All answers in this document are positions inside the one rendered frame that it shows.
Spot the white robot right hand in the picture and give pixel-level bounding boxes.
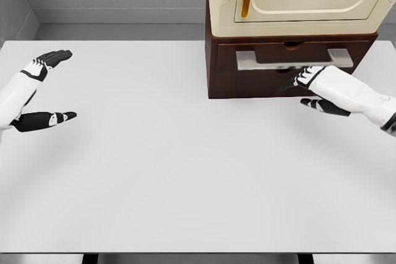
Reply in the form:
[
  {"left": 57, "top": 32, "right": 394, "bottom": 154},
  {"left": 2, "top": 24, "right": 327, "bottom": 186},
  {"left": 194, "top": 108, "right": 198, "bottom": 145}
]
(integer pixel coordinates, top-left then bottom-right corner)
[{"left": 278, "top": 66, "right": 368, "bottom": 119}]

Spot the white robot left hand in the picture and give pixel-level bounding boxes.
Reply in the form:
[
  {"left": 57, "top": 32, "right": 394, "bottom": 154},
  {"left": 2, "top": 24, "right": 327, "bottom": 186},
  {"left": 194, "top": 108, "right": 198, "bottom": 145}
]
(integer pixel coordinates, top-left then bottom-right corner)
[{"left": 0, "top": 49, "right": 77, "bottom": 133}]

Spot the plain brown drawer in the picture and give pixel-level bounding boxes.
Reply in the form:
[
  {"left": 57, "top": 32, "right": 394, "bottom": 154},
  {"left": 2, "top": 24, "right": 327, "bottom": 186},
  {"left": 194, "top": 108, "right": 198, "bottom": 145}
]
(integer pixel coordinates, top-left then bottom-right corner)
[{"left": 216, "top": 69, "right": 356, "bottom": 97}]

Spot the brown wooden drawer cabinet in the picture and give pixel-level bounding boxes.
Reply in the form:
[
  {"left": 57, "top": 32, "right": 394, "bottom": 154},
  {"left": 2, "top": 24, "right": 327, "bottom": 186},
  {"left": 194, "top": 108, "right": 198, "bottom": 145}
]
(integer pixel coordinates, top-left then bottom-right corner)
[{"left": 204, "top": 0, "right": 380, "bottom": 100}]

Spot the cream cabinet appliance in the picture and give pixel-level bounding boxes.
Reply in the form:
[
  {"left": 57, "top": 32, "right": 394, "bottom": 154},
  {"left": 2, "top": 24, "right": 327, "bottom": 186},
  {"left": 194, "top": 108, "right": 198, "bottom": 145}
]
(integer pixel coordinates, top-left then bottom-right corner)
[{"left": 206, "top": 0, "right": 396, "bottom": 38}]

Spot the silver drawer handle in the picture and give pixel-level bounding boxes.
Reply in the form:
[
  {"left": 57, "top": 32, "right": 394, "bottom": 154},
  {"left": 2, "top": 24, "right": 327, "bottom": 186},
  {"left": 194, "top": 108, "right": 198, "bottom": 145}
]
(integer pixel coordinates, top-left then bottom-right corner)
[{"left": 235, "top": 48, "right": 355, "bottom": 71}]

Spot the brown drawer with silver handle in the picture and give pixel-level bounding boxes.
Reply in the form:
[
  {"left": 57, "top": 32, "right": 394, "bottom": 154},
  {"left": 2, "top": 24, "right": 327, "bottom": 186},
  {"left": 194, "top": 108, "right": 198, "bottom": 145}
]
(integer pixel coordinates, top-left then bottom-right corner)
[{"left": 216, "top": 41, "right": 369, "bottom": 75}]

